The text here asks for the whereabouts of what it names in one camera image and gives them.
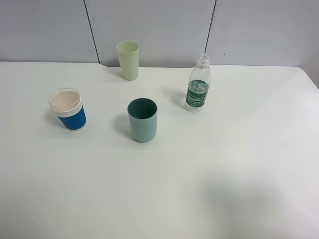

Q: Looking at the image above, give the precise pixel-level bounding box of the teal plastic cup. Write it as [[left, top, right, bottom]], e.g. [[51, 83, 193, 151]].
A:
[[127, 98, 158, 142]]

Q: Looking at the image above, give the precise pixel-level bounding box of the clear green label water bottle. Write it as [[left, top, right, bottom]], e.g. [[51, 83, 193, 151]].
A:
[[185, 53, 211, 113]]

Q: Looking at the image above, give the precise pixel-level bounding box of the pale green tall cup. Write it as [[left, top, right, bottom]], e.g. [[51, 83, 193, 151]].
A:
[[116, 41, 139, 81]]

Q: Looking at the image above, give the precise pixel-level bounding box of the blue sleeved clear cup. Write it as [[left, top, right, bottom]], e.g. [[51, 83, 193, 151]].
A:
[[48, 88, 87, 131]]

